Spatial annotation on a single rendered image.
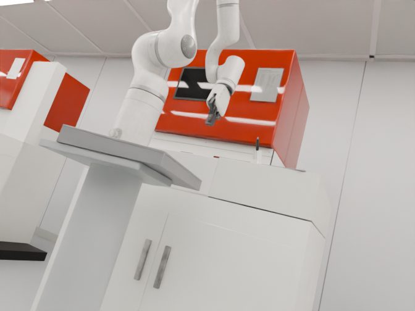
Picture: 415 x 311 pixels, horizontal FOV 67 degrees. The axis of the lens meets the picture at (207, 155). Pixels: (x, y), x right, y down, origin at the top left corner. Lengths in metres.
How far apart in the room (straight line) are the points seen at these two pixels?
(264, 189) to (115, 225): 0.47
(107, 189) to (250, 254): 0.47
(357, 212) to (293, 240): 2.16
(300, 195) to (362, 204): 2.16
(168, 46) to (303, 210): 0.64
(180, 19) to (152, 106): 0.29
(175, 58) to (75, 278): 0.68
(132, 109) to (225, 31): 0.56
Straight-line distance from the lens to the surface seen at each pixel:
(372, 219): 3.14
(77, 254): 0.92
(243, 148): 1.80
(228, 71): 1.34
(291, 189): 1.03
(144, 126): 0.96
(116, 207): 0.91
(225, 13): 1.35
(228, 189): 1.08
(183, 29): 1.04
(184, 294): 1.11
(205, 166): 1.13
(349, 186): 3.19
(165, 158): 0.76
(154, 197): 1.21
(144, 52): 1.09
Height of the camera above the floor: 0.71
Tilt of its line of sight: 13 degrees up
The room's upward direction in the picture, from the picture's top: 16 degrees clockwise
